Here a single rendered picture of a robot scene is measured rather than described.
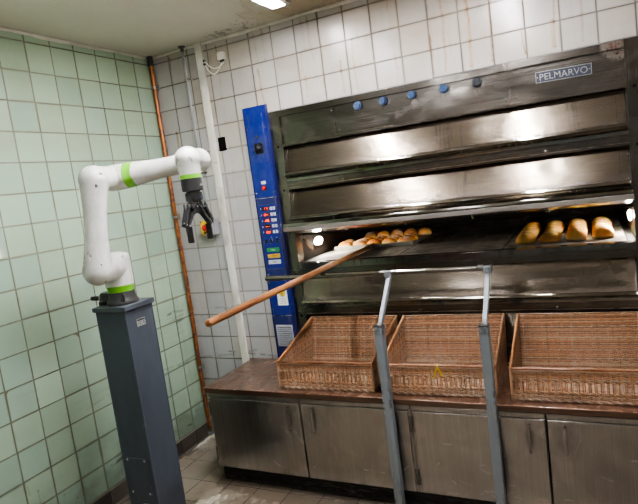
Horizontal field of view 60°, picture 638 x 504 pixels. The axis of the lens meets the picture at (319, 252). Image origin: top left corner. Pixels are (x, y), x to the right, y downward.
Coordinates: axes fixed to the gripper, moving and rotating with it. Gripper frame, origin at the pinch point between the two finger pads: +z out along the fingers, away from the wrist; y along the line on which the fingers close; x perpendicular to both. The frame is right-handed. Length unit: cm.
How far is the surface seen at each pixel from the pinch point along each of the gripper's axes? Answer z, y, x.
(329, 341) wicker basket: 76, -94, 8
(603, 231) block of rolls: 28, -115, 159
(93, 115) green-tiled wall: -75, -47, -97
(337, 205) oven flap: -3, -100, 23
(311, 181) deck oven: -19, -101, 8
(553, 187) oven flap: 2, -97, 139
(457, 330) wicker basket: 72, -95, 84
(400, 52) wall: -78, -99, 72
